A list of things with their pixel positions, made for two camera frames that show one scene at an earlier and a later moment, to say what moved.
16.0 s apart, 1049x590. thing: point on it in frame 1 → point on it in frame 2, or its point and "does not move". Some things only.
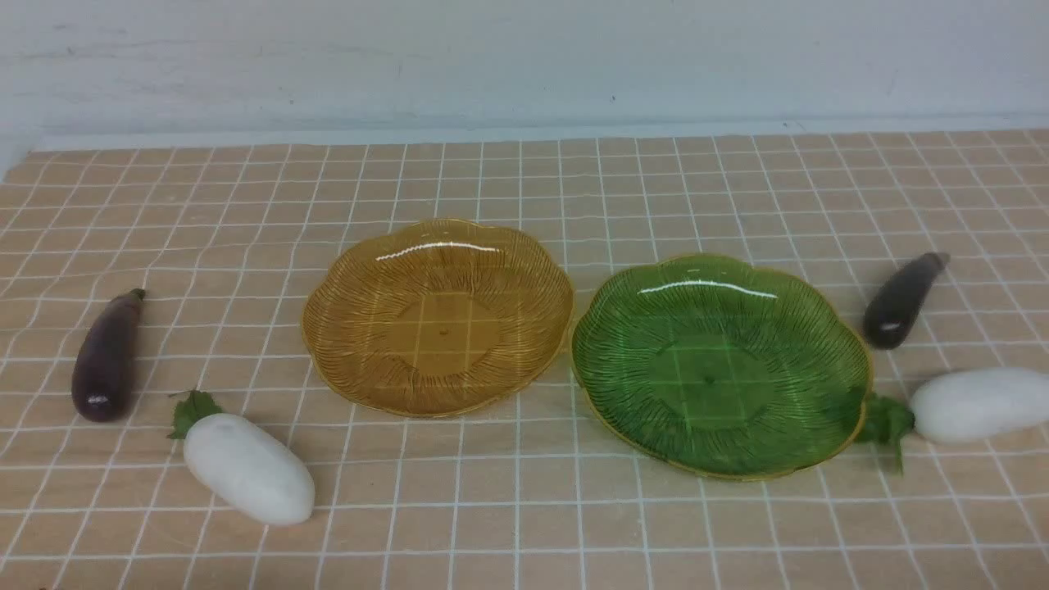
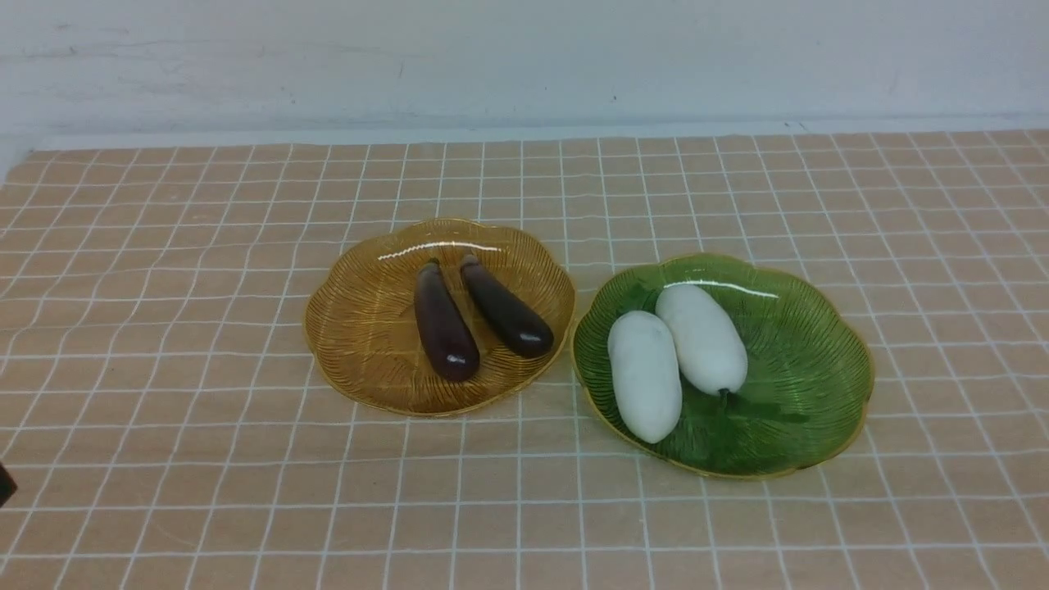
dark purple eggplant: (894, 306) → (526, 333)
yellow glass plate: (437, 318) does not move
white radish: (241, 464) → (647, 375)
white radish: (966, 406) → (708, 352)
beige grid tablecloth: (222, 238) does not move
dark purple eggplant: (105, 356) → (447, 338)
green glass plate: (720, 366) does not move
